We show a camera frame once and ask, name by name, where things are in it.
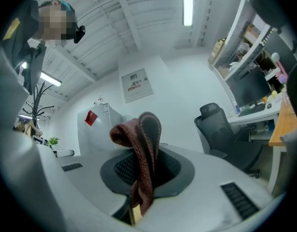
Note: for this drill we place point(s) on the silver refrigerator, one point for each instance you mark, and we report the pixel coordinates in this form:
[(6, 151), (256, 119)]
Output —
[(97, 134)]

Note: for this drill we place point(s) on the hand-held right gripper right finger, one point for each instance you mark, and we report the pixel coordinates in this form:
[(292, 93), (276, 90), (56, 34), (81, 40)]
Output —
[(206, 202)]

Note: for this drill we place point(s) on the brown knitted cloth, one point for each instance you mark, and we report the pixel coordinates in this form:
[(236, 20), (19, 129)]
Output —
[(143, 153)]

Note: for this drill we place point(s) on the orange wooden desk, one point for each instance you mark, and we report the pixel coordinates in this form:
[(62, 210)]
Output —
[(281, 129)]

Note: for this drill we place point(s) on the black keyboard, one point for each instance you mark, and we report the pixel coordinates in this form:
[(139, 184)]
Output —
[(252, 110)]

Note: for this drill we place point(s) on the green potted plant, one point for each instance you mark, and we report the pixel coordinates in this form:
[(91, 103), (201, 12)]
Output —
[(53, 141)]

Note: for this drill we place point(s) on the red paper decoration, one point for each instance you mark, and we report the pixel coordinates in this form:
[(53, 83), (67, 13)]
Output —
[(91, 118)]

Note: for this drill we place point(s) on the white storage shelf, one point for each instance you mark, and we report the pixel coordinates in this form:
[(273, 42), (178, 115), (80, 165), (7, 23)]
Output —
[(229, 33)]

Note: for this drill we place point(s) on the white computer desk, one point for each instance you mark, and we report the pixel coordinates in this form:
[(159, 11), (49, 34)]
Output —
[(247, 122)]

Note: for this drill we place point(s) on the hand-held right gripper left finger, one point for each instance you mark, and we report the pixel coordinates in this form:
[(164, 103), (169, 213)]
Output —
[(85, 175)]

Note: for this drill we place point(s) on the ceiling tube light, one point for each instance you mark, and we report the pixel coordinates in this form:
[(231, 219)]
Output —
[(187, 6), (50, 79)]

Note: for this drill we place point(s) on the black mesh office chair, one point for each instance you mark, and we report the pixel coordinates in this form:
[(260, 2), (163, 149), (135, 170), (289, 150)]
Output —
[(216, 129)]

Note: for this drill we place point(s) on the black head camera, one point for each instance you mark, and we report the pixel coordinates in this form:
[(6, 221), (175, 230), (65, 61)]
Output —
[(79, 34)]

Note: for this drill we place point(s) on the black coat rack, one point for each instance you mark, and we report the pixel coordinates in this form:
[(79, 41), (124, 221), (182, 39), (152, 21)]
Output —
[(37, 100)]

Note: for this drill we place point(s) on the person's black clothing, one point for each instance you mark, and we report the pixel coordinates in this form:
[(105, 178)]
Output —
[(18, 45)]

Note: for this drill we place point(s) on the black computer mouse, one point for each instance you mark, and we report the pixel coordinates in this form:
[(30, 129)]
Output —
[(269, 105)]

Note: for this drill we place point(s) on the person's head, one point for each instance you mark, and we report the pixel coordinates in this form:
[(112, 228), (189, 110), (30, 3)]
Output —
[(54, 23)]

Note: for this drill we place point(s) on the black computer monitor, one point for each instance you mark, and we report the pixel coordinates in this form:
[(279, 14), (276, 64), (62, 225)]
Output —
[(250, 88)]

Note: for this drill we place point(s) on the white wall electrical panel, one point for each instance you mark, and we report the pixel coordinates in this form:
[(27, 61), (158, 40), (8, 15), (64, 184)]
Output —
[(137, 86)]

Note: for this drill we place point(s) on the blue white label sticker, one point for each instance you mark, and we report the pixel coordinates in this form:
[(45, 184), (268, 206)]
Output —
[(105, 107)]

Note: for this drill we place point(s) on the white security camera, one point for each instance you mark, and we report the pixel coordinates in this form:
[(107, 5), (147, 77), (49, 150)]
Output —
[(100, 99)]

